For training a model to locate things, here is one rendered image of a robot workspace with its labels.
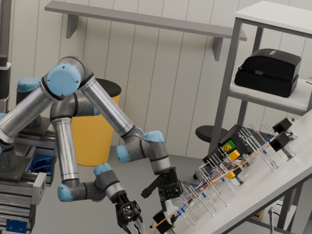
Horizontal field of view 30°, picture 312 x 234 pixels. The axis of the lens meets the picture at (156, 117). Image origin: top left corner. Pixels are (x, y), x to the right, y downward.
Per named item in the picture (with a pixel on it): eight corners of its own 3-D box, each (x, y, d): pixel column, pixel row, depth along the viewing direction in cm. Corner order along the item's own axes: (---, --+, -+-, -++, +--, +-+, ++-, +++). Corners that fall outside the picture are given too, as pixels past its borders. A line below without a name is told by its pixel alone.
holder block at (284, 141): (307, 143, 208) (290, 123, 209) (293, 158, 201) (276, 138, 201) (298, 148, 211) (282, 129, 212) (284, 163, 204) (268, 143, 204)
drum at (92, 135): (113, 150, 559) (122, 81, 534) (110, 171, 518) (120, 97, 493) (67, 144, 556) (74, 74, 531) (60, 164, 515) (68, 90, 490)
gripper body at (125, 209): (126, 219, 231) (112, 194, 236) (123, 227, 238) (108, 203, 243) (143, 211, 235) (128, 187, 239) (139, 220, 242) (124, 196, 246)
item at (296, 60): (232, 85, 310) (239, 49, 303) (243, 75, 330) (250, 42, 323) (289, 99, 300) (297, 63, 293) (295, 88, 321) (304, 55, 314)
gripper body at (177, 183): (180, 198, 226) (172, 168, 225) (159, 203, 228) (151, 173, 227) (184, 193, 233) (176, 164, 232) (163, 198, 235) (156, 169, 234)
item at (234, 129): (214, 152, 323) (216, 141, 321) (232, 133, 354) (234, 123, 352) (271, 170, 312) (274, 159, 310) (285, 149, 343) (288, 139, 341)
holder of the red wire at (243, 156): (262, 152, 273) (247, 135, 273) (250, 165, 263) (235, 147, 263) (255, 158, 276) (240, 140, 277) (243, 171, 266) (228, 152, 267)
